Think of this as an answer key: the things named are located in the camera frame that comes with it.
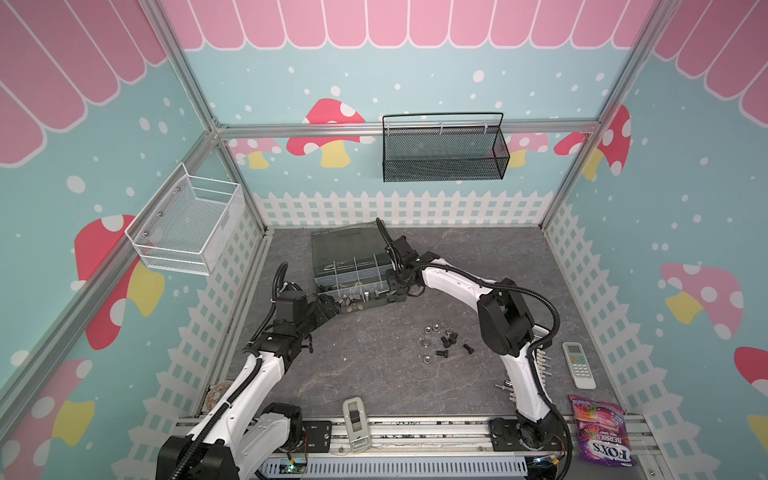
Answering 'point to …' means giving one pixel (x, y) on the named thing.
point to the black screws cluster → (449, 340)
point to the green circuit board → (298, 467)
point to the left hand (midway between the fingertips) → (324, 311)
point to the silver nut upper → (428, 330)
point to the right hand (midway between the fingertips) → (393, 277)
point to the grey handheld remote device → (357, 424)
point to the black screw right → (469, 350)
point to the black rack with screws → (543, 363)
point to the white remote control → (578, 365)
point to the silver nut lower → (426, 359)
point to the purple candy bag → (602, 433)
